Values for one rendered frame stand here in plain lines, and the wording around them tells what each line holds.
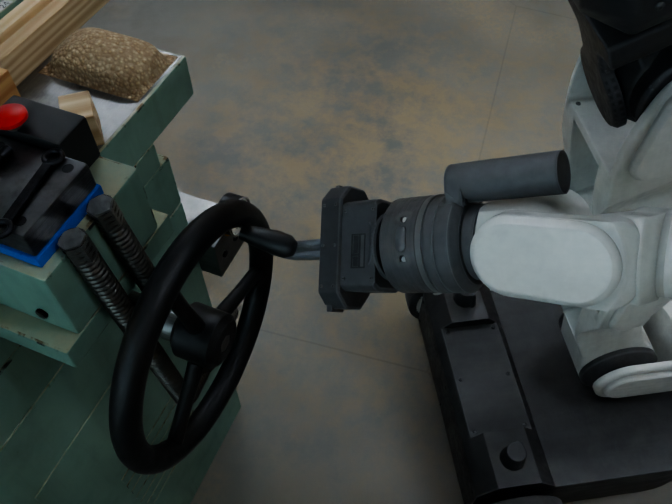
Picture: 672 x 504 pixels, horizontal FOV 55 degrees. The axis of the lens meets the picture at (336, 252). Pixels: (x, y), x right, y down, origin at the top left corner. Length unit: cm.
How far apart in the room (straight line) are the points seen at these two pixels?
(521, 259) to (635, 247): 8
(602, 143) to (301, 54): 164
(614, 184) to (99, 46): 62
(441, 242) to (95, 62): 48
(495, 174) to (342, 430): 104
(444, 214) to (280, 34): 196
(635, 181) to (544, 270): 34
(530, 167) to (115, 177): 37
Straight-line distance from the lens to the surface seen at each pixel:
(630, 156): 78
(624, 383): 131
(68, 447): 92
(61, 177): 59
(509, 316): 148
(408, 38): 244
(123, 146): 78
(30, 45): 88
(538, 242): 49
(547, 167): 52
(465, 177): 54
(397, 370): 156
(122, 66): 81
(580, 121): 87
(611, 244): 48
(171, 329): 68
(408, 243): 55
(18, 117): 62
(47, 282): 58
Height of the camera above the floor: 140
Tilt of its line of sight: 53 degrees down
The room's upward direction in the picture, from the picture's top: straight up
